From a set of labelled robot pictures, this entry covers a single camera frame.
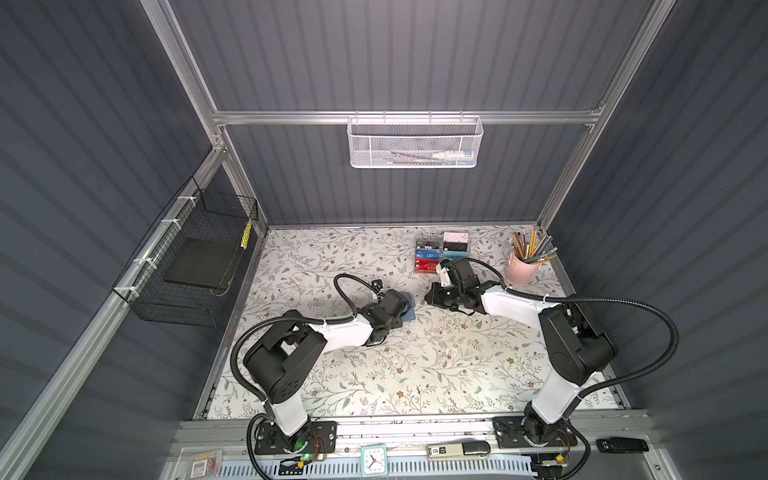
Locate blue leather card holder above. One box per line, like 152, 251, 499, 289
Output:
401, 292, 416, 323

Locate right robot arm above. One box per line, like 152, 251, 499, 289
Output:
425, 258, 618, 436

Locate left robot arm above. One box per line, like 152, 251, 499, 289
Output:
230, 289, 414, 439

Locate red VIP card in stand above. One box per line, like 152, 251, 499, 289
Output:
414, 261, 439, 274

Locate clear acrylic card display stand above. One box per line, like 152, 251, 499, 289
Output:
414, 232, 470, 263

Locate blue VIP card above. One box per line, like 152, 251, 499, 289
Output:
414, 249, 441, 264

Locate black card with gold lines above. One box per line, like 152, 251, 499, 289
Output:
443, 241, 469, 252

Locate pink VIP card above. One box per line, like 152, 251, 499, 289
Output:
443, 232, 469, 243

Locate pink metal pencil bucket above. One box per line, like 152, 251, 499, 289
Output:
504, 253, 541, 286

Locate markers in mesh basket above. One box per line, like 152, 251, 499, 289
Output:
389, 150, 476, 167

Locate grey black handheld device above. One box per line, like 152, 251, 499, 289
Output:
426, 440, 491, 461

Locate small white desk clock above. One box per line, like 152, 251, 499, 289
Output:
360, 445, 389, 478

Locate black remote device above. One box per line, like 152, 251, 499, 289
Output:
596, 437, 650, 454

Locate small label packet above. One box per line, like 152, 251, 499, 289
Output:
188, 450, 223, 480

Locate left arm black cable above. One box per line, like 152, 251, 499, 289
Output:
229, 272, 382, 402

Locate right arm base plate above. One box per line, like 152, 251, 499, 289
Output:
492, 416, 579, 449

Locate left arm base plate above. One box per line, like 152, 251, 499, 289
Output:
254, 420, 338, 456

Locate white wire mesh basket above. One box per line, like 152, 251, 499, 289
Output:
346, 114, 484, 169

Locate black wire wall basket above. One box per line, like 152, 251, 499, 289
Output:
113, 181, 259, 327

